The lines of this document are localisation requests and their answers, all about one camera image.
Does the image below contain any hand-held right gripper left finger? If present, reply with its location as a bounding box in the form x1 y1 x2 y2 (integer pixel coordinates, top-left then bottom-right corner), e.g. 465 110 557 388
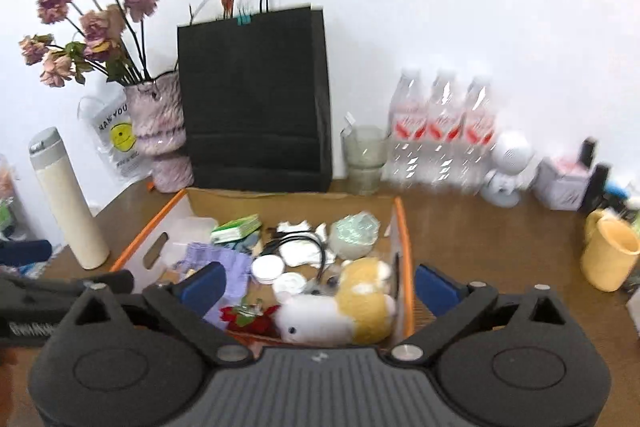
62 261 253 364

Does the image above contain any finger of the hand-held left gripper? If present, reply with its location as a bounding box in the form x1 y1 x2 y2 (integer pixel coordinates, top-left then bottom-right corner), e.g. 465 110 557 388
0 269 136 308
0 241 53 266

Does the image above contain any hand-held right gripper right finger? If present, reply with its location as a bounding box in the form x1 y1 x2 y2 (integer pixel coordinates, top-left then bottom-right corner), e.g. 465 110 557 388
389 263 571 364

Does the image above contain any purple burlap pouch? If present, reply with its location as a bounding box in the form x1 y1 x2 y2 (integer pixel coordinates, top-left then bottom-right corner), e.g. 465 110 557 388
172 242 253 328

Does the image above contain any red artificial rose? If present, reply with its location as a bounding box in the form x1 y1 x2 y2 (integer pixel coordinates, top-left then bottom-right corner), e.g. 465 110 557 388
219 302 281 338

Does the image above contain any white round lid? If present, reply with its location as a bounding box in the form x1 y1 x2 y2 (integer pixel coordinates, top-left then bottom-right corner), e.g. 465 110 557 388
272 273 307 303
251 255 285 284

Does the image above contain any green tissue packet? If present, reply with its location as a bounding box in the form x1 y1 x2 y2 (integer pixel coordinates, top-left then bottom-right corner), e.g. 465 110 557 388
210 214 263 245

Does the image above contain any yellow plush toy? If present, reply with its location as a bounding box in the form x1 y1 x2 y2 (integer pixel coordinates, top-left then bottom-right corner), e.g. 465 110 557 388
272 257 398 347

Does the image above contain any red cardboard box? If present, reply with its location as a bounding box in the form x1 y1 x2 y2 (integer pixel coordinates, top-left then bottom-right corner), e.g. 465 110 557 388
107 187 416 350

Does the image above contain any iridescent plastic wrap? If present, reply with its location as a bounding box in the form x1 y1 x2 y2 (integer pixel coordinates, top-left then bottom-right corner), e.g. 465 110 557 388
329 213 381 260

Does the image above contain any plastic wrapper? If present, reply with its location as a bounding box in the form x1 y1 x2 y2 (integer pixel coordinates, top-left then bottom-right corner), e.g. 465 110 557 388
276 219 331 268

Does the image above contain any black cable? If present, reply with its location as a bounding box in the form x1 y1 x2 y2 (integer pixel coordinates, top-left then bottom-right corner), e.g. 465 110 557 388
262 232 336 283

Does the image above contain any wooden desktop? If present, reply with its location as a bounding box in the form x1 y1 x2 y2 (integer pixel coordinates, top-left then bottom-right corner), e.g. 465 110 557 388
47 177 640 388

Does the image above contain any cream thermos bottle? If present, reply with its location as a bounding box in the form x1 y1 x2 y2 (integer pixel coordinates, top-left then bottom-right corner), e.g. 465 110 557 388
28 127 111 270

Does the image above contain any clear glass cup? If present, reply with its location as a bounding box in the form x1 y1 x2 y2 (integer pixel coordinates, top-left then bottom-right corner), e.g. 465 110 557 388
341 113 390 196

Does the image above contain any clear smiley plastic bag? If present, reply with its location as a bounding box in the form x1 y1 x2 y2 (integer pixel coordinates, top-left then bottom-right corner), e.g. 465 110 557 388
77 89 153 185

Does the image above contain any white robot figure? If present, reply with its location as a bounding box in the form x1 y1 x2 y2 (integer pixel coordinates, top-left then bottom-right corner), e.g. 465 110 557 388
480 131 535 208

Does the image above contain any clear water bottle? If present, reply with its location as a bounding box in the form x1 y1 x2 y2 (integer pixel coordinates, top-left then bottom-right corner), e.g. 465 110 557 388
427 68 463 192
387 68 431 188
460 77 498 195

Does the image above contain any purple textured vase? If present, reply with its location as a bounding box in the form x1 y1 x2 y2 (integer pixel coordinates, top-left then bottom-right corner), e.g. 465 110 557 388
124 71 195 194

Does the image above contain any yellow mug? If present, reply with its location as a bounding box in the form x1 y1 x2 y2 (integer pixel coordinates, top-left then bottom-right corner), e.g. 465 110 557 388
580 208 640 293

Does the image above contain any black paper bag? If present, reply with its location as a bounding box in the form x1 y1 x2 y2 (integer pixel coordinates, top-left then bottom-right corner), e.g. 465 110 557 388
176 0 334 194

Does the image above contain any pale lilac carton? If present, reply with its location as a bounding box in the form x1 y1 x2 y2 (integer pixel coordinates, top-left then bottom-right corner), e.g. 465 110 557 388
625 289 640 338

